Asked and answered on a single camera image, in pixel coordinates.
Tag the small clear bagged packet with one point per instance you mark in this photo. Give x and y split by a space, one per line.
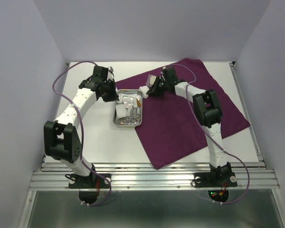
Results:
128 102

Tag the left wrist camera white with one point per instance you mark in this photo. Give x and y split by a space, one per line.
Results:
110 69

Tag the bagged beige bandage roll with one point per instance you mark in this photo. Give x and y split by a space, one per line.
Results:
151 80

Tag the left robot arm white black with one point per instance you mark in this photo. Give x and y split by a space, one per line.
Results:
61 138

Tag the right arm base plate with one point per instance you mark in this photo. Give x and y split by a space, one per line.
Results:
211 180

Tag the white gauze pad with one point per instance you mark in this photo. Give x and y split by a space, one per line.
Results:
144 90
121 111

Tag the purple surgical cloth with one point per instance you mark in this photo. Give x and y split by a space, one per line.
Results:
169 132

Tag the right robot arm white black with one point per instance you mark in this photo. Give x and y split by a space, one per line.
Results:
207 111

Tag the stainless steel tray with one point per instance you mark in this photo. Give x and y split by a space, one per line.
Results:
135 118

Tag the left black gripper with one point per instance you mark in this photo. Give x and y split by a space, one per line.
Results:
114 96

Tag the small white paper strip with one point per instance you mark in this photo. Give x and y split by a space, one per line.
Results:
135 102

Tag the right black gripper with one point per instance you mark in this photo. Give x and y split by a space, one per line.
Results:
157 92

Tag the aluminium front rail frame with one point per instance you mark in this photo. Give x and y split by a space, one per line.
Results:
142 176

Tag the white gauze pad top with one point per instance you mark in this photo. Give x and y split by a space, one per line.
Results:
144 90

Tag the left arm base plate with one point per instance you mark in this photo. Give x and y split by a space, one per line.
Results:
90 182

